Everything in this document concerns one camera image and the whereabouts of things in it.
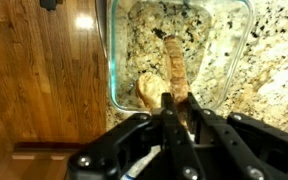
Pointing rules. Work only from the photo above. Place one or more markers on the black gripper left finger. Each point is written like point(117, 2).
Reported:
point(183, 160)

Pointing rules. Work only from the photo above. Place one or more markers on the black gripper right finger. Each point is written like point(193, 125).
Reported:
point(235, 159)

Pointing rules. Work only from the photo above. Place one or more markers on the bread slice with brown crust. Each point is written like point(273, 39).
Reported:
point(178, 79)

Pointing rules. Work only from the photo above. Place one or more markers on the square glass baking dish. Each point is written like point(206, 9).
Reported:
point(211, 34)

